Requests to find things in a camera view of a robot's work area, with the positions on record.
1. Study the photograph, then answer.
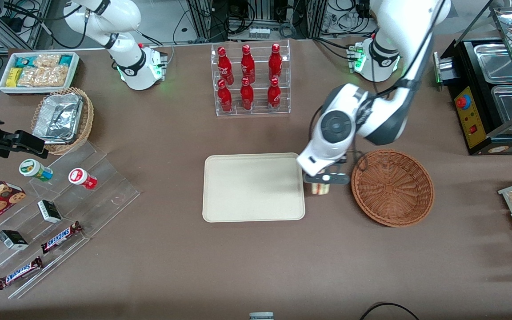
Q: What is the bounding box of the clear acrylic stepped display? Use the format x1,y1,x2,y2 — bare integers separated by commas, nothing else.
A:
0,140,141,299

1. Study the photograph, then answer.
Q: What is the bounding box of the round brown wicker basket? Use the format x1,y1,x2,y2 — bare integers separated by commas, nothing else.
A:
351,148,435,228

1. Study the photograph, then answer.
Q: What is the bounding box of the aluminium foil tray stack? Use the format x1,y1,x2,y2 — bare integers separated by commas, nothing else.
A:
32,93,84,144

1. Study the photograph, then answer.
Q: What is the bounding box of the light wicker basket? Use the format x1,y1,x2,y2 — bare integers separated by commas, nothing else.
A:
31,87,94,156

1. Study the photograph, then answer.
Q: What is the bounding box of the small clear cracker bag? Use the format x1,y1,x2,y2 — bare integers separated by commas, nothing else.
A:
34,54,61,68

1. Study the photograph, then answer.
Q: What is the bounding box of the green lid snack cup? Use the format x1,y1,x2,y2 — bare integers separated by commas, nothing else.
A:
19,159,54,182

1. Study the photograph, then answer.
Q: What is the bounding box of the small black white box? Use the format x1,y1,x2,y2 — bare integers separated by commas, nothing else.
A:
37,200,62,224
0,230,29,250

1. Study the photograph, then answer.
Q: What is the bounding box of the red snack cup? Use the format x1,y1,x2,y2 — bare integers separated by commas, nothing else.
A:
68,168,98,190

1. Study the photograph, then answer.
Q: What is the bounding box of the clear acrylic bottle rack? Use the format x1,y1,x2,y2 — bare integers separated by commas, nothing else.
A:
211,39,291,117

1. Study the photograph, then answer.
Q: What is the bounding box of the large clear cracker bag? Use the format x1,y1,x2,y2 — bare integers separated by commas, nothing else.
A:
17,66,71,87

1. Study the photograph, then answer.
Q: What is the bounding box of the black food warmer machine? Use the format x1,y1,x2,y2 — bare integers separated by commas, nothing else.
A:
434,7,512,156

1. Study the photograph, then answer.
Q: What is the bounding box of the red cola bottle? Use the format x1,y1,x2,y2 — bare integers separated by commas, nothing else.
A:
267,77,282,109
240,77,255,111
217,79,233,113
217,46,234,86
268,43,283,81
241,44,256,84

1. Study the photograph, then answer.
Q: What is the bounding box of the black cable loop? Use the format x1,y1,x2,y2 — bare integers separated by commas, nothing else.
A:
359,302,421,320

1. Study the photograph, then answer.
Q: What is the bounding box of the beige rectangular tray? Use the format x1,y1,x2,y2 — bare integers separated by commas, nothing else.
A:
202,152,306,223

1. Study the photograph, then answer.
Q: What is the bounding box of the yellow snack packet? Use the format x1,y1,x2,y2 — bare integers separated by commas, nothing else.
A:
6,68,23,88

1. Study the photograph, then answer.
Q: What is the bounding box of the Snickers chocolate bar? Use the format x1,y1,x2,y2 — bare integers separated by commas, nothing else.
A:
41,221,83,254
0,256,43,290

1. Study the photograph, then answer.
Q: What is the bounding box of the white plastic snack bin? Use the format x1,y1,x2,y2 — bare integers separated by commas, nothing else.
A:
0,52,80,96

